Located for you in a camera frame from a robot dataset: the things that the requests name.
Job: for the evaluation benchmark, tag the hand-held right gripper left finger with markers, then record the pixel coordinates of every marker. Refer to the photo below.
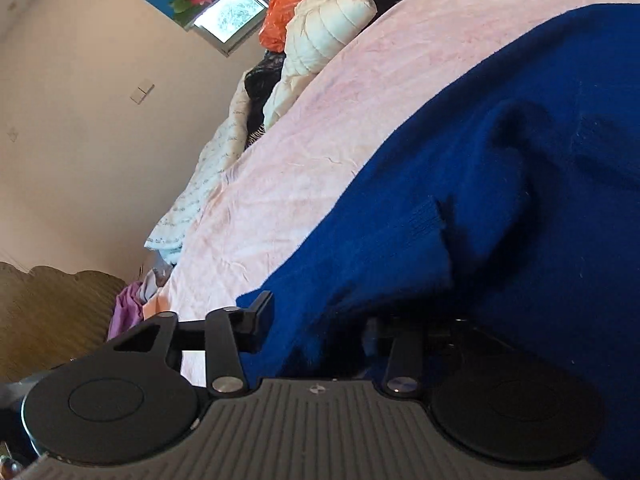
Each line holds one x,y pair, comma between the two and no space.
257,325

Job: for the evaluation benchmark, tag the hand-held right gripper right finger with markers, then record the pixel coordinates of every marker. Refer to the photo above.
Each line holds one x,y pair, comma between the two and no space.
402,360

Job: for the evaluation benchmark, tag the blue knit sweater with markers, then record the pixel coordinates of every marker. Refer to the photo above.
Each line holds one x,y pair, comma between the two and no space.
500,185

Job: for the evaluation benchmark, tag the purple cloth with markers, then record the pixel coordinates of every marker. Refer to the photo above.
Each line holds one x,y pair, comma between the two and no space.
127,305

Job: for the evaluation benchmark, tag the white floral quilt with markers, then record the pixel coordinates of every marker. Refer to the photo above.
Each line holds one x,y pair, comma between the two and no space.
210,170

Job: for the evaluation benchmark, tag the brown wooden headboard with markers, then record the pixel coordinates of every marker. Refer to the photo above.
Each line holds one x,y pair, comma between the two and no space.
50,310

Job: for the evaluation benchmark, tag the pink bed blanket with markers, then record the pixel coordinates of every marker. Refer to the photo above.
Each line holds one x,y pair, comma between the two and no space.
350,110

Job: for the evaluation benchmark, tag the orange plastic bag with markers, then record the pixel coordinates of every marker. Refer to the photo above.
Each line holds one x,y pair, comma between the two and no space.
280,15

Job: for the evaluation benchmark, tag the window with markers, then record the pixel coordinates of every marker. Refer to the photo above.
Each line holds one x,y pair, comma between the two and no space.
235,15

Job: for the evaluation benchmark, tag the white wall switch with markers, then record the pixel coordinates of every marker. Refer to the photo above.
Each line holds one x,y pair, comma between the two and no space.
142,94

